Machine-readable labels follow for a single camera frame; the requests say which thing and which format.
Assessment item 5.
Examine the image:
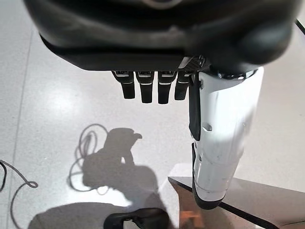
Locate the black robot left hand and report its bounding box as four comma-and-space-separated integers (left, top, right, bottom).
22, 0, 303, 210

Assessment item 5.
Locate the silver robot left leg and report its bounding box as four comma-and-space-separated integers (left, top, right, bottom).
103, 207, 170, 229

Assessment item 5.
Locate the brown glossy stool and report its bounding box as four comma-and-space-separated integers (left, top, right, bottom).
168, 176, 305, 229

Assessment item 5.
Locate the thin black floor cable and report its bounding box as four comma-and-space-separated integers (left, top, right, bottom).
0, 159, 39, 229

